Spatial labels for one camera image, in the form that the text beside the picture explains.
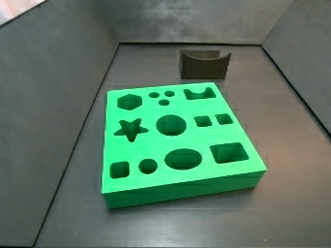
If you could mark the green foam shape board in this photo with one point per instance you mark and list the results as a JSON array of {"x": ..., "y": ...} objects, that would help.
[{"x": 173, "y": 145}]

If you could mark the black curved holder stand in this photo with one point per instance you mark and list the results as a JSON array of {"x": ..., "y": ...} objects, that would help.
[{"x": 203, "y": 64}]

